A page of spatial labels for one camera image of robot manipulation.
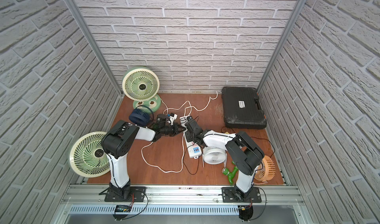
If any white power strip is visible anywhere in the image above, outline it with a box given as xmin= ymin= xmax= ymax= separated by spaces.
xmin=180 ymin=115 xmax=202 ymax=159

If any white fan cable with plug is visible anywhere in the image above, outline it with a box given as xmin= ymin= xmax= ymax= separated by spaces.
xmin=141 ymin=131 xmax=191 ymax=174

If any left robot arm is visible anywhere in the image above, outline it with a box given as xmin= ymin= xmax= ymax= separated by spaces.
xmin=101 ymin=120 xmax=185 ymax=193

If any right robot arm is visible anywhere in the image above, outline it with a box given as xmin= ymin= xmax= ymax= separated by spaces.
xmin=184 ymin=116 xmax=265 ymax=198

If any white small desk fan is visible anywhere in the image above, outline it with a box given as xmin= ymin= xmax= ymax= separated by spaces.
xmin=203 ymin=146 xmax=227 ymax=165

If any dark blue small fan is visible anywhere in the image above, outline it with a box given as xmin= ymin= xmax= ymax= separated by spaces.
xmin=129 ymin=105 xmax=154 ymax=127

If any orange small fan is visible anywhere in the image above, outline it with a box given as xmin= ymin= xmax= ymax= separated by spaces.
xmin=254 ymin=155 xmax=276 ymax=183

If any green fan at left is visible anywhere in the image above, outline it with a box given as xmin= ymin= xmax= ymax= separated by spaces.
xmin=69 ymin=132 xmax=110 ymax=178

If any black plastic tool case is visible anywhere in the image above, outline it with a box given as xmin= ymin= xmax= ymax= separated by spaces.
xmin=222 ymin=86 xmax=267 ymax=130

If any black round connector box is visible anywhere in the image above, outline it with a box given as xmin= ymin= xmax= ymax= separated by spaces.
xmin=238 ymin=206 xmax=253 ymax=222

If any small black controller box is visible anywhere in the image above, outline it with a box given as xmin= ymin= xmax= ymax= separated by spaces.
xmin=114 ymin=205 xmax=132 ymax=213

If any black usb cable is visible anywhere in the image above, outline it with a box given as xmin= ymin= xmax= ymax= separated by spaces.
xmin=181 ymin=152 xmax=202 ymax=176

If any white power strip cord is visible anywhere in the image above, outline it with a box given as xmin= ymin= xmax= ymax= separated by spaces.
xmin=160 ymin=91 xmax=219 ymax=118

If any green fan by back wall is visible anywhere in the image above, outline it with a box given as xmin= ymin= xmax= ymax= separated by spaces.
xmin=122 ymin=67 xmax=162 ymax=113

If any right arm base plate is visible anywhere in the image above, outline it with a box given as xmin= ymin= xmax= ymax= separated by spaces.
xmin=221 ymin=186 xmax=262 ymax=204

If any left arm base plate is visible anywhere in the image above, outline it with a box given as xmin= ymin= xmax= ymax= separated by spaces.
xmin=104 ymin=185 xmax=146 ymax=203

